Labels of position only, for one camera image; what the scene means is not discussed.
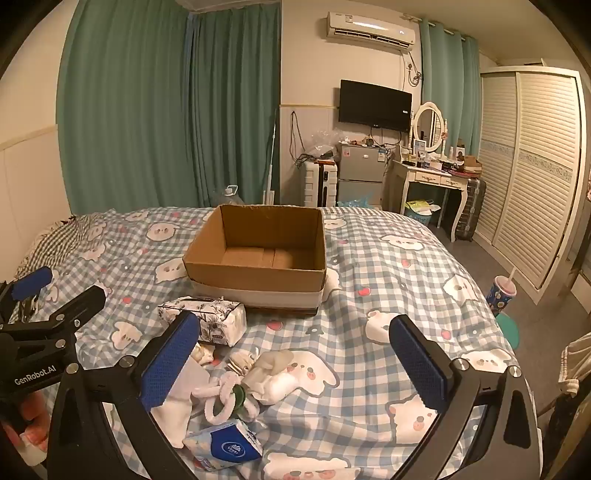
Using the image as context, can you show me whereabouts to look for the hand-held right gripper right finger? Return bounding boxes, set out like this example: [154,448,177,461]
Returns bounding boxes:
[389,315,542,480]

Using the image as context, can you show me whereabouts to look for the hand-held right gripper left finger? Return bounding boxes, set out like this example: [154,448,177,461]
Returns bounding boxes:
[46,310,204,480]

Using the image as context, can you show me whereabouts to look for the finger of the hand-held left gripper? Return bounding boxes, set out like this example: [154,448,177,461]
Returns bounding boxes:
[0,266,54,319]
[0,285,107,352]

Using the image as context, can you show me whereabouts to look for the floral print tissue pack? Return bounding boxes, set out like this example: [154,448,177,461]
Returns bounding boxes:
[157,298,247,347]

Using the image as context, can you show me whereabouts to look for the white grey sock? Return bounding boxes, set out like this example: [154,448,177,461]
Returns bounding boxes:
[242,349,303,407]

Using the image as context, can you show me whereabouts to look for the brown cardboard box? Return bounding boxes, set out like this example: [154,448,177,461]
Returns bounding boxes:
[182,204,329,319]

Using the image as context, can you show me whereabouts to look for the person's left hand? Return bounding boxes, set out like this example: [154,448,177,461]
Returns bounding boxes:
[0,392,51,467]

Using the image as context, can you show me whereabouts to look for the small beige cloth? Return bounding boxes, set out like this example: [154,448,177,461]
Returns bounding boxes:
[194,342,218,366]

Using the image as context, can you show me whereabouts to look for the grey checked cloth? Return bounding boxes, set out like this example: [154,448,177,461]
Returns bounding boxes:
[14,215,93,287]

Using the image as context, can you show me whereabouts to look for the white cloth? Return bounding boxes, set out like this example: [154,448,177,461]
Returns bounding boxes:
[150,355,213,448]

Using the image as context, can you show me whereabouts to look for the small striped cloth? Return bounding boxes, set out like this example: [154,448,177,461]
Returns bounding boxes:
[226,348,259,374]

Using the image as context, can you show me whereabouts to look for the teal stool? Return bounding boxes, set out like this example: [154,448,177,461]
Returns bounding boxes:
[496,314,520,350]

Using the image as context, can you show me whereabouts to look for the blue tissue pack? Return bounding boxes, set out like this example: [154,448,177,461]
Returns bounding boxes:
[182,419,264,472]

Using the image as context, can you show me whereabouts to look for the bear print checked blanket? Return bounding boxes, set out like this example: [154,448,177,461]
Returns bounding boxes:
[9,206,539,480]

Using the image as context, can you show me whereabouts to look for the printed cup with straw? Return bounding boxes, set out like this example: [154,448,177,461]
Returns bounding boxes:
[488,267,517,317]

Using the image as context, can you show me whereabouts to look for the teal laundry basket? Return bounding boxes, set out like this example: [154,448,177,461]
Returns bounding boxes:
[403,199,441,227]

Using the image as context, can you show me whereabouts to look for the hanging clothes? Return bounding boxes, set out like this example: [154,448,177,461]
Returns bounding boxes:
[538,330,591,480]

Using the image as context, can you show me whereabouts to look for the dark suitcase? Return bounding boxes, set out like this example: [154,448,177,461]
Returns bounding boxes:
[455,178,488,243]

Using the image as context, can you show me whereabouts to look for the blue plastic bag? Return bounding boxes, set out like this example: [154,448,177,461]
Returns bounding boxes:
[337,193,382,208]

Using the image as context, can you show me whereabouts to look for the clear water jug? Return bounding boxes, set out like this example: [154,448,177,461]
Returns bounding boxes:
[210,185,245,208]

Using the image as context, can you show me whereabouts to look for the white dressing table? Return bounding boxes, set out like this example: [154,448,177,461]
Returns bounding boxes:
[390,159,481,243]

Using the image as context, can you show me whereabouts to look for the small grey fridge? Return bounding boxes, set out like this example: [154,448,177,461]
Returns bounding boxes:
[336,141,387,207]

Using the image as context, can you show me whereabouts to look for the teal curtain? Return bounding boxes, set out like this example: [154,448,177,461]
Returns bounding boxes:
[186,2,282,210]
[418,18,483,158]
[58,0,191,217]

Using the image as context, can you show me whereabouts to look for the white suitcase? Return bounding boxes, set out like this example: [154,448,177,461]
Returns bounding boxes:
[302,159,340,208]

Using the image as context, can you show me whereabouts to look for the white louvred wardrobe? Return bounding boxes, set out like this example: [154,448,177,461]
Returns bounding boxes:
[473,66,589,305]

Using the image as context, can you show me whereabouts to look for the white mop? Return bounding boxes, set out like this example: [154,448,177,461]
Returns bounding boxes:
[263,108,281,206]

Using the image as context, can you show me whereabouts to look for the oval white mirror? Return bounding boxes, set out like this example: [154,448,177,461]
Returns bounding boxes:
[412,102,450,155]

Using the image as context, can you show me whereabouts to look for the clear plastic bag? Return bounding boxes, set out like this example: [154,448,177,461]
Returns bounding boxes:
[308,130,342,160]

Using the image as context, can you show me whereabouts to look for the white air conditioner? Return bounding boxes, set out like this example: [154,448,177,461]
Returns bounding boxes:
[326,11,416,49]

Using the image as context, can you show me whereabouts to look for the pink plush ring toy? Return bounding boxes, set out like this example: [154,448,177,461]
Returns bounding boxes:
[203,369,259,423]

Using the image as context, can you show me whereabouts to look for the black wall cable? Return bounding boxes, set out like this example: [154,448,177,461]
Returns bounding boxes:
[288,111,305,162]

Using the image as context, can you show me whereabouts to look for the black wall television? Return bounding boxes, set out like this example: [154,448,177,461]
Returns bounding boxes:
[338,79,413,133]

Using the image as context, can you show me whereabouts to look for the air conditioner power cord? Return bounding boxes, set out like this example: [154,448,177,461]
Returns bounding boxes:
[402,48,423,88]

